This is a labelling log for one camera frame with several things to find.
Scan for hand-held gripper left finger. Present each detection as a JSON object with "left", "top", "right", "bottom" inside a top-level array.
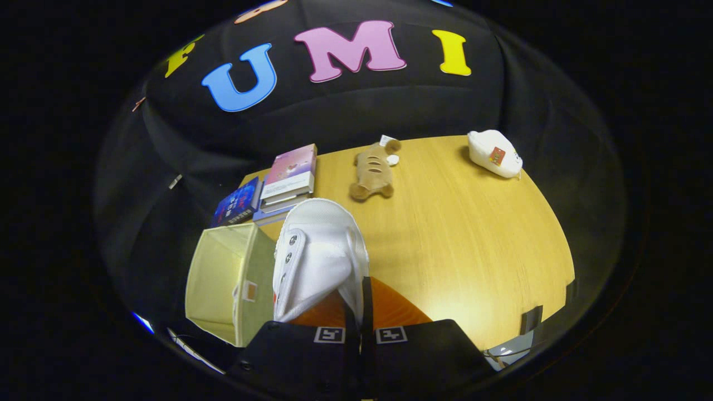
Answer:
[{"left": 229, "top": 287, "right": 362, "bottom": 401}]

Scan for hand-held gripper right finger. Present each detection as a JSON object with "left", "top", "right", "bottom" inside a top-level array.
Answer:
[{"left": 361, "top": 276, "right": 494, "bottom": 401}]

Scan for white canvas shoe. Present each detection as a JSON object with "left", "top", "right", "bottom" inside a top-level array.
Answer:
[{"left": 272, "top": 198, "right": 370, "bottom": 324}]

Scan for green fabric storage box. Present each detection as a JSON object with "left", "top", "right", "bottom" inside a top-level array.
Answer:
[{"left": 185, "top": 223, "right": 276, "bottom": 348}]

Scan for white device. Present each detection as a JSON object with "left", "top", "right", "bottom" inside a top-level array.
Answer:
[{"left": 484, "top": 330, "right": 536, "bottom": 369}]

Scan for white book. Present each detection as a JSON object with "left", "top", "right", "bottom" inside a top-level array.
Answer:
[{"left": 259, "top": 192, "right": 311, "bottom": 214}]

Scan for dark blue book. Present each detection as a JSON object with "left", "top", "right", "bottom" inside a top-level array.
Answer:
[{"left": 211, "top": 177, "right": 262, "bottom": 228}]

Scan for brown plush toy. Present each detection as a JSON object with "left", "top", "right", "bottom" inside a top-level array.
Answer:
[{"left": 349, "top": 135, "right": 402, "bottom": 202}]

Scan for pink cover book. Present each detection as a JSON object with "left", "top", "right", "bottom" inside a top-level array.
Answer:
[{"left": 260, "top": 144, "right": 318, "bottom": 201}]

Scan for white plush pouch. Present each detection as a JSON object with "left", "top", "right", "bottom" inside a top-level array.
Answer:
[{"left": 467, "top": 129, "right": 523, "bottom": 179}]

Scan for black backdrop cloth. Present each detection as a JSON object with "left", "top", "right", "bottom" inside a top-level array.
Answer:
[{"left": 95, "top": 0, "right": 627, "bottom": 357}]

